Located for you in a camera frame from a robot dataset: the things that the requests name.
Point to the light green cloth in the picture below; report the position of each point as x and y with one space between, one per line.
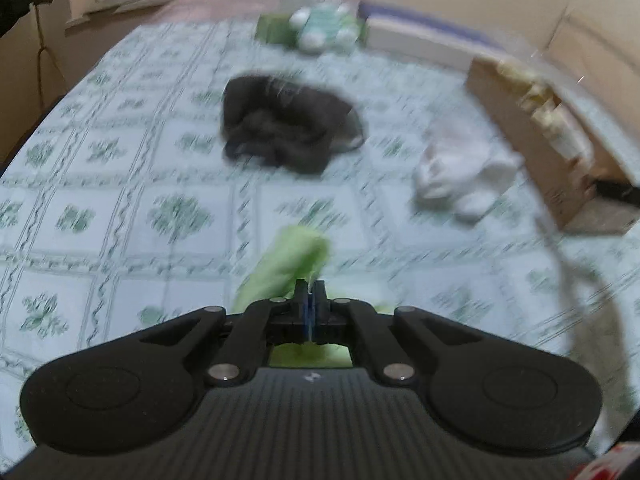
285 270

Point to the pale yellow cloth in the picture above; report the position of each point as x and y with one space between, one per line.
542 100

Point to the white cloth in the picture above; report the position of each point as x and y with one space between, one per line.
462 165

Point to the blue and white box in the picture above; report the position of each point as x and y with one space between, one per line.
425 27

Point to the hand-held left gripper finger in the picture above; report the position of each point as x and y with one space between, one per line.
315 310
303 310

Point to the green box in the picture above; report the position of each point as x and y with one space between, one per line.
275 30

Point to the white plush toy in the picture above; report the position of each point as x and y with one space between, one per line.
317 5

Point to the brown cardboard box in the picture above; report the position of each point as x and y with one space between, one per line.
550 140

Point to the plastic-wrapped beige headboard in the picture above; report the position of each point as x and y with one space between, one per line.
500 0

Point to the dark grey cloth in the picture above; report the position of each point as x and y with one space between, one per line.
285 122

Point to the green patterned bed sheet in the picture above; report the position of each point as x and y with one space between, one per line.
150 170

